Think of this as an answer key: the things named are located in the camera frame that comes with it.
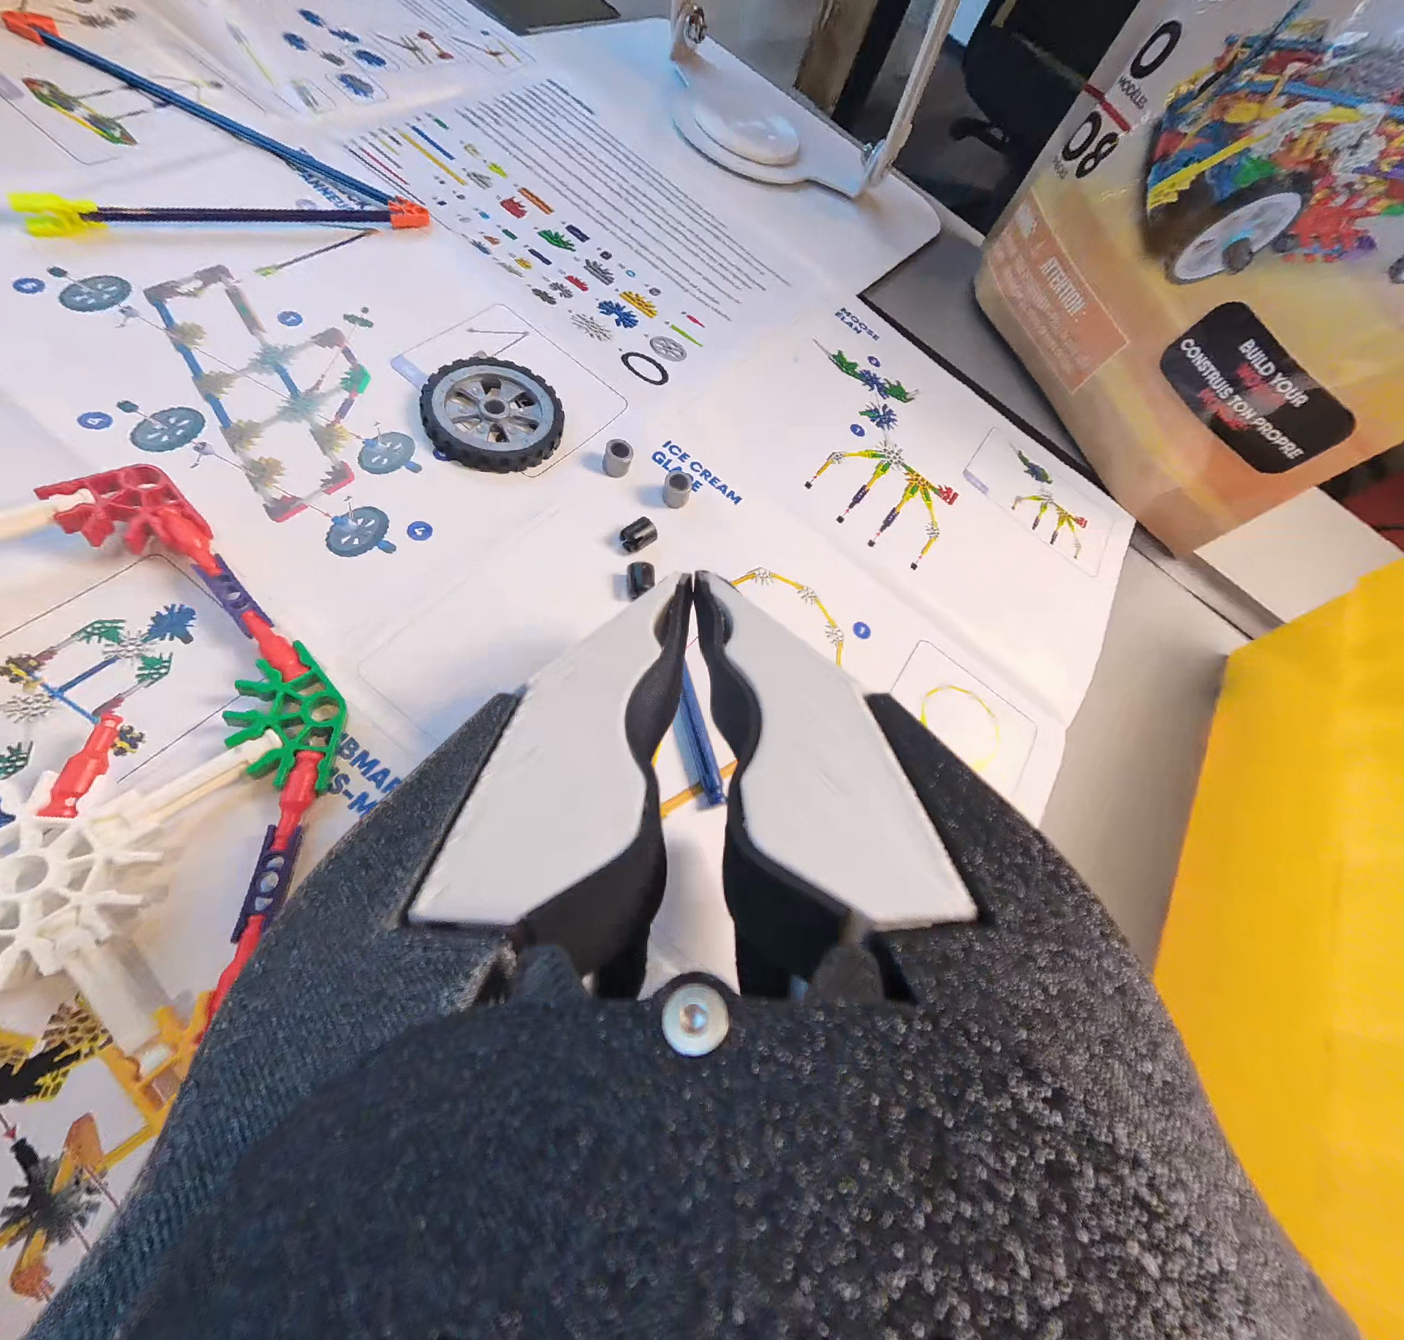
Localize blue rod V-shaped assembly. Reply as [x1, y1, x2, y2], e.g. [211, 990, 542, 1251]
[0, 9, 434, 239]

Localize printed instruction sheet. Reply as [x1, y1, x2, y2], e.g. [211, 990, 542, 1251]
[0, 0, 1137, 1297]

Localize yellow plastic bin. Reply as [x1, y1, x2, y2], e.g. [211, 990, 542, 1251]
[1151, 560, 1404, 1340]

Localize small black toy wheel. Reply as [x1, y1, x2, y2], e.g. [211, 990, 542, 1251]
[416, 357, 565, 474]

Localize white stand base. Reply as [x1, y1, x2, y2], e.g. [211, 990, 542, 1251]
[658, 0, 988, 200]

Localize colourful construction toy model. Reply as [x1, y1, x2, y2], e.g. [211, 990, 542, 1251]
[0, 462, 352, 1297]

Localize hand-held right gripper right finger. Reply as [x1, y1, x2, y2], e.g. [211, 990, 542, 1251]
[691, 571, 977, 990]

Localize cardboard toy box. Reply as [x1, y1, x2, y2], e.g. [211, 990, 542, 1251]
[976, 0, 1404, 556]

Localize grey desk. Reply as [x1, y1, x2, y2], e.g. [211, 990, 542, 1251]
[0, 0, 1404, 1340]

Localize blue rod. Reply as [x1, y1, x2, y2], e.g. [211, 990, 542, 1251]
[669, 648, 730, 803]

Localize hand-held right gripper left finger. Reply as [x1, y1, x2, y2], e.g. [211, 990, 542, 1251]
[405, 571, 692, 990]

